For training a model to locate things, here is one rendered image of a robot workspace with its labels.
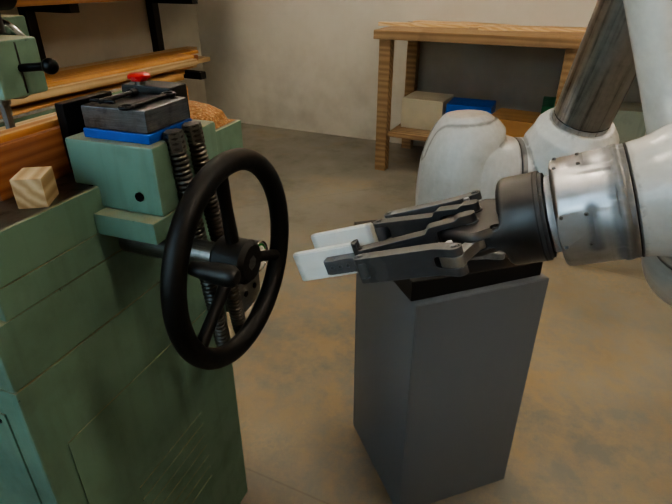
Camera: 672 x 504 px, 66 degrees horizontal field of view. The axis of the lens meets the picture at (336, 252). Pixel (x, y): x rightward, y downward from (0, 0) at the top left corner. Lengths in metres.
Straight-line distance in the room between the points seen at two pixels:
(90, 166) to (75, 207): 0.06
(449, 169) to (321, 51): 3.24
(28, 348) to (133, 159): 0.25
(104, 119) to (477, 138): 0.63
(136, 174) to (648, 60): 0.58
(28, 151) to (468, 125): 0.70
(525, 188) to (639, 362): 1.63
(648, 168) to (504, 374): 0.86
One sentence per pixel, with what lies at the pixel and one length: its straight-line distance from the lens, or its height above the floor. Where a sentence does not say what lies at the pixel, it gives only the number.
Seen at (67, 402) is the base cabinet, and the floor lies 0.65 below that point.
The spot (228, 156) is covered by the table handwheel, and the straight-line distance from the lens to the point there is 0.64.
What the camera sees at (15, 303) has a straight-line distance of 0.69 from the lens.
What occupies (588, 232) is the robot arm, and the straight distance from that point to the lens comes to 0.43.
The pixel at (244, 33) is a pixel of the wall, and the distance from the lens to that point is 4.52.
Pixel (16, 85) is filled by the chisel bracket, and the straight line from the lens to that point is 0.81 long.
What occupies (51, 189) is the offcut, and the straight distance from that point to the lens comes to 0.72.
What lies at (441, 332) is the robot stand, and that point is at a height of 0.52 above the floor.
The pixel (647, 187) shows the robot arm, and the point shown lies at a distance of 0.42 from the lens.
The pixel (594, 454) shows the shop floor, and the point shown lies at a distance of 1.66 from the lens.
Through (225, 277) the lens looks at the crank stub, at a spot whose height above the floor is 0.86.
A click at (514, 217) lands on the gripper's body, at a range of 0.43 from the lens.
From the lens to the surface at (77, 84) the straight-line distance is 3.28.
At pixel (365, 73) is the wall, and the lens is 4.05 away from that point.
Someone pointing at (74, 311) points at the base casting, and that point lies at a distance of 0.75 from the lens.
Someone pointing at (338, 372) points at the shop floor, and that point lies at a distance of 1.73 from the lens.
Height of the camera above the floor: 1.14
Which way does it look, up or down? 28 degrees down
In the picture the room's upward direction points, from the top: straight up
